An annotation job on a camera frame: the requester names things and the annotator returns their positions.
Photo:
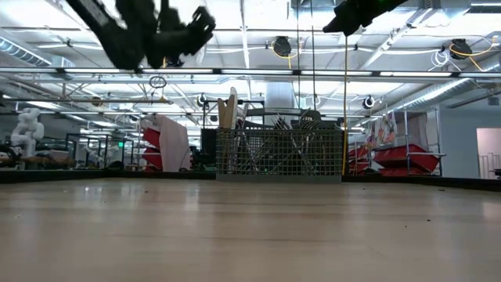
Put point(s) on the metal shelf rack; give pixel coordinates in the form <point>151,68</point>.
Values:
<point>406,137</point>

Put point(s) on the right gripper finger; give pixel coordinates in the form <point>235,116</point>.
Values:
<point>340,24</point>

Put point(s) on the grey mesh cutlery basket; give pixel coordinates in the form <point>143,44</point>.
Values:
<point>305,156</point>

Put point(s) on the black frame workcell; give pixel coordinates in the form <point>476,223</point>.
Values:
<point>98,135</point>

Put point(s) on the pale leaning board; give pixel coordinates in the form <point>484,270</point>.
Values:
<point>174,145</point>

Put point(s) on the red plastic bin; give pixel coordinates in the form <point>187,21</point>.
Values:
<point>391,156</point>

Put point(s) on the red bin stack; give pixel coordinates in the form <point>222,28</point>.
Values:
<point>152,149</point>

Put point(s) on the black equipment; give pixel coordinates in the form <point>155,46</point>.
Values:
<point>205,149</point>

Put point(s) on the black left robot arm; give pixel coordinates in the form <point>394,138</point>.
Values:
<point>113,35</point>

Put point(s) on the silver fork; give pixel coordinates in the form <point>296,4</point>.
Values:
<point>282,122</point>

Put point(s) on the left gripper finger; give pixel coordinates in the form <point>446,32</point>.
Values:
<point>203,27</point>

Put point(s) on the colourful poster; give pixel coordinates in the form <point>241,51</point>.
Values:
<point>385,129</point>

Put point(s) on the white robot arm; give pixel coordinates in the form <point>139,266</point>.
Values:
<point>27,131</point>

